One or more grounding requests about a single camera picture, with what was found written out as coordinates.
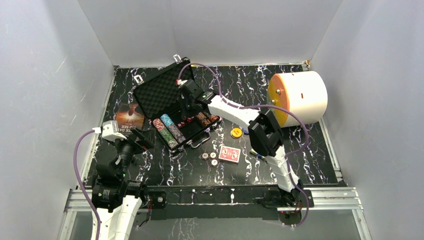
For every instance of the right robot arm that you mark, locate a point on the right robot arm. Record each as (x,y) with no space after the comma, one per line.
(265,134)

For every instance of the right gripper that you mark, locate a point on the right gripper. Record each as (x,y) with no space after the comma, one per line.
(183,100)

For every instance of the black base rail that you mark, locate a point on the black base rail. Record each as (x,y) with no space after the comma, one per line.
(228,201)

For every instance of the blue grey chip row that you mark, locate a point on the blue grey chip row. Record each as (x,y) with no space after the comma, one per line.
(171,126)

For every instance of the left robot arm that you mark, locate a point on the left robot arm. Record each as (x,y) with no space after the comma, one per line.
(116,200)

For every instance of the blue playing card deck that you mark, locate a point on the blue playing card deck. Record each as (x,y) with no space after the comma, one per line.
(257,155)

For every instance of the white poker chip upper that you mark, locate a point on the white poker chip upper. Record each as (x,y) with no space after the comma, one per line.
(213,155)

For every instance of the brown poker chip left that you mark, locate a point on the brown poker chip left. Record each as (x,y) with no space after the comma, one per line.
(205,156)

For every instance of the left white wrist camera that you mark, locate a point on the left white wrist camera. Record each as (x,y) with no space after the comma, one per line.
(109,131)

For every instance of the white orange cylindrical drum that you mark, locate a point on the white orange cylindrical drum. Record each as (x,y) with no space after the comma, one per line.
(302,93)

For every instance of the red green chip row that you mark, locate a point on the red green chip row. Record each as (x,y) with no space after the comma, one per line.
(165,133)

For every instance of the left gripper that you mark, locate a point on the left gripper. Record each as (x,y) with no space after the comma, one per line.
(139,142)

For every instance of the white poker chip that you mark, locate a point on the white poker chip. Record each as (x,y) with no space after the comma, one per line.
(214,162)
(213,155)

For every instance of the white poker chip lower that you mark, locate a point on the white poker chip lower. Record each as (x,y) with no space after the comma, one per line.
(214,162)

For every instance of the red playing card deck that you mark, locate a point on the red playing card deck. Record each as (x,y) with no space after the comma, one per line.
(229,154)

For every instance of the brown chip row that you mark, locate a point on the brown chip row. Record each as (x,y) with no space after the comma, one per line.
(203,119)

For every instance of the yellow dealer button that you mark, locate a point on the yellow dealer button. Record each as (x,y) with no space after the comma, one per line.
(236,133)

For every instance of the dark book with orange cover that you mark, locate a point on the dark book with orange cover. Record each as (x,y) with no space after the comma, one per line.
(129,115)

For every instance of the black poker chip case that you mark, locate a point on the black poker chip case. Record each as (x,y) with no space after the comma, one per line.
(158,94)

